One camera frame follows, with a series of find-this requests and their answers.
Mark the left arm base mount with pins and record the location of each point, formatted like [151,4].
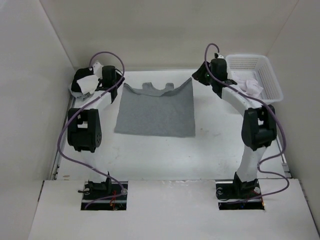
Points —
[104,196]

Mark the folded grey tank top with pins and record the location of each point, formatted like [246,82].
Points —
[79,95]

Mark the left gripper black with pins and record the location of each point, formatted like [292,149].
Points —
[118,77]

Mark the pale pink clothes in basket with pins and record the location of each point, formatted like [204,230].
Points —
[247,83]

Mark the white plastic basket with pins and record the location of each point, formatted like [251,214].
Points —
[262,71]

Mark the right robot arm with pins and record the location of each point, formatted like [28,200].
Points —
[258,126]

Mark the folded white tank top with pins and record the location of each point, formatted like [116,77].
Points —
[88,84]

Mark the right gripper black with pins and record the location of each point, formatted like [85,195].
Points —
[199,74]

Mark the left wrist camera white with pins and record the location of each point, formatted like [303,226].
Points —
[97,68]

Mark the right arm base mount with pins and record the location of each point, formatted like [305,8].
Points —
[238,195]

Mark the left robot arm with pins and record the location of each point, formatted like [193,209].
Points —
[84,133]

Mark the grey tank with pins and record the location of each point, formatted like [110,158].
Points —
[148,111]
[79,95]

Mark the folded black tank top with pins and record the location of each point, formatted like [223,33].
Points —
[79,74]

